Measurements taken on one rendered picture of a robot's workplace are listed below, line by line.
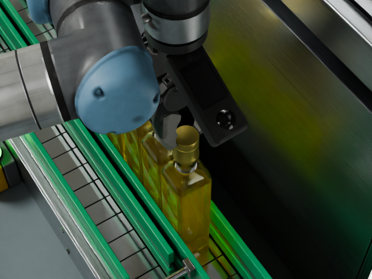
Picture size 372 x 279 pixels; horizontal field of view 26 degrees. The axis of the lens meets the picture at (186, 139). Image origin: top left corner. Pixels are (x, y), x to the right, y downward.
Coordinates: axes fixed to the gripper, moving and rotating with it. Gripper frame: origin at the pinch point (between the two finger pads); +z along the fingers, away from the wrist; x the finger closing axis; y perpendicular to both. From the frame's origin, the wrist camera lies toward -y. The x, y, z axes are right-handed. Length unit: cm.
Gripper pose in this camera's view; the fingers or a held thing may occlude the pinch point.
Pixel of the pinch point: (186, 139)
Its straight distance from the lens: 105.4
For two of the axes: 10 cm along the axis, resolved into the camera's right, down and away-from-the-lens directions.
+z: 0.0, 5.8, 8.2
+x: -8.4, 4.4, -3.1
